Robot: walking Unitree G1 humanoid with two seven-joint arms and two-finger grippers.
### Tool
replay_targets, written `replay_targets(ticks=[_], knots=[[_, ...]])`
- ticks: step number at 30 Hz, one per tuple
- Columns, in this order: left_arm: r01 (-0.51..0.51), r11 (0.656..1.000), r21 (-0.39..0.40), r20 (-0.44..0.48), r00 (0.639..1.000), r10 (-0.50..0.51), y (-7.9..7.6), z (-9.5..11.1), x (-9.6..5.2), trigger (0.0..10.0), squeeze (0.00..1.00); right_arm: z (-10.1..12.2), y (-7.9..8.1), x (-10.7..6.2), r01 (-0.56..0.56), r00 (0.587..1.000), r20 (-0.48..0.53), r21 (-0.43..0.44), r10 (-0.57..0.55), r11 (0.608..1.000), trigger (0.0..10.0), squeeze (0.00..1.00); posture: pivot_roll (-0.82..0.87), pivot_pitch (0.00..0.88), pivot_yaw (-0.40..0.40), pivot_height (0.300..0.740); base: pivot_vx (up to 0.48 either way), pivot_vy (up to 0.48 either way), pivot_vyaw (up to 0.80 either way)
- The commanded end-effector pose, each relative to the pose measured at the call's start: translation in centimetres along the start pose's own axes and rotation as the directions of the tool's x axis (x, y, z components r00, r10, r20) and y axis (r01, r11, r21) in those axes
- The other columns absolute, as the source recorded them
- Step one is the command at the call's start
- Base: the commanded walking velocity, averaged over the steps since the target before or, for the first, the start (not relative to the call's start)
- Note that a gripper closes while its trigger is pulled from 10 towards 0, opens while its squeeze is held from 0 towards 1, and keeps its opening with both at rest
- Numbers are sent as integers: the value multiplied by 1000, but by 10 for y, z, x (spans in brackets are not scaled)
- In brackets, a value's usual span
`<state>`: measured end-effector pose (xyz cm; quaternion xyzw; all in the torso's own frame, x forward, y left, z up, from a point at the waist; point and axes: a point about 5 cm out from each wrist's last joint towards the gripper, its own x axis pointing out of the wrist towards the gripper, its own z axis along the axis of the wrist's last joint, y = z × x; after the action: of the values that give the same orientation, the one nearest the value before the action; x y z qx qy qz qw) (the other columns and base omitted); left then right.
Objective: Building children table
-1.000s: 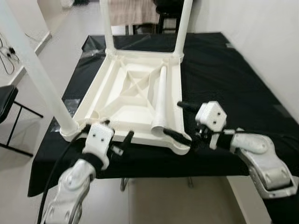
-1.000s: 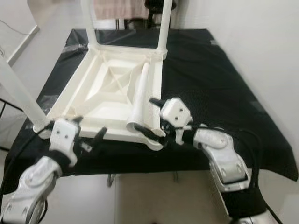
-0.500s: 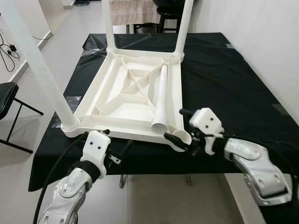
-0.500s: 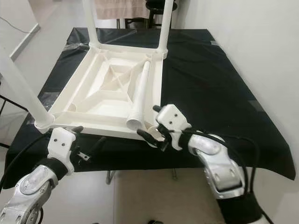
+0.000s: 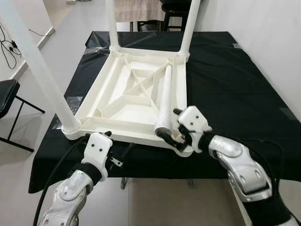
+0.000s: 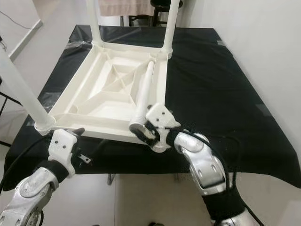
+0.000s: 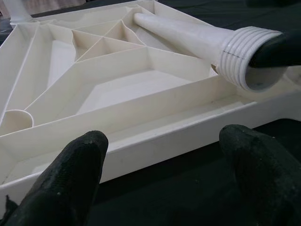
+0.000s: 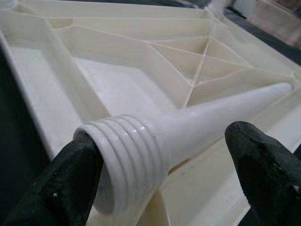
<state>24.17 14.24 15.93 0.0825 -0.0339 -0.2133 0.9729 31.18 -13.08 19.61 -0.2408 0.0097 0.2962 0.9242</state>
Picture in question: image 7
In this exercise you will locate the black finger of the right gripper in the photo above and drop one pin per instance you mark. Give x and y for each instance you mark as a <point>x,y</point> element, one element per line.
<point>279,51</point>

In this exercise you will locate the white plastic table leg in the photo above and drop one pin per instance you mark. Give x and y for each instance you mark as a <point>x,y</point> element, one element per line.
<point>18,9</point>
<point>188,30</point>

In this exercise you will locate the black tablecloth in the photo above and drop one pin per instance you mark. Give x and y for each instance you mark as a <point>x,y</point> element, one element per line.
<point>188,188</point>

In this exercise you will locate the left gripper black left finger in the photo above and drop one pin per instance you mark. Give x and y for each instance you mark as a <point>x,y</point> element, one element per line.
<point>65,179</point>

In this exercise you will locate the white plastic table top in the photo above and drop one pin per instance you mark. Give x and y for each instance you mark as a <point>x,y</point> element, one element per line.
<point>117,94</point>

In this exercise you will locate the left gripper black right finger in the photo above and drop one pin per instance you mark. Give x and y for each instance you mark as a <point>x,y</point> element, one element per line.
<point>265,179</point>

